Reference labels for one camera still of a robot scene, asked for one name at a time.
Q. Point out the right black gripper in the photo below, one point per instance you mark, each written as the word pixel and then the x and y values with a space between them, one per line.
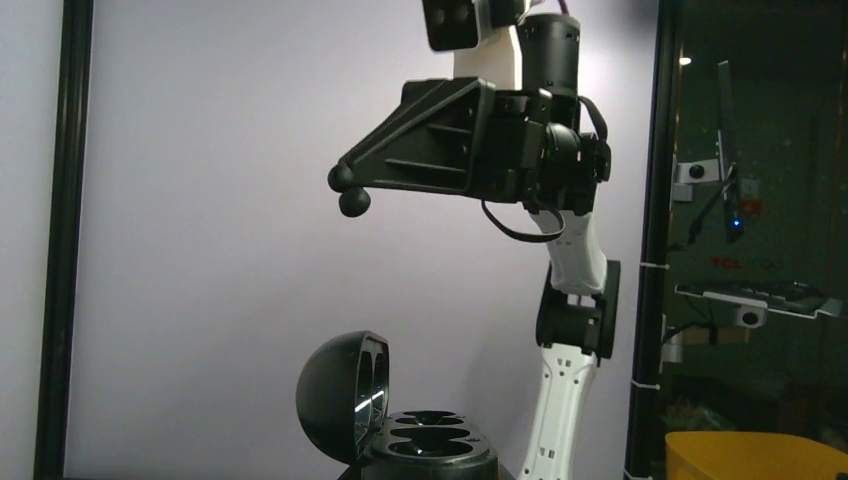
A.
pixel 539 149

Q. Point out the black charging case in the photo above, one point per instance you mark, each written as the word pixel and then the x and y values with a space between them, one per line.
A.
pixel 342 401

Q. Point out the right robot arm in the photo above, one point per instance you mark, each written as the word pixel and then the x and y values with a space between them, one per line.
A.
pixel 576 320

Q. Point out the yellow bin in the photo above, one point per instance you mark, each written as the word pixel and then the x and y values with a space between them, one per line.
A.
pixel 750 455

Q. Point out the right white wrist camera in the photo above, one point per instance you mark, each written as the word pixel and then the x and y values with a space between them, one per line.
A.
pixel 481 36

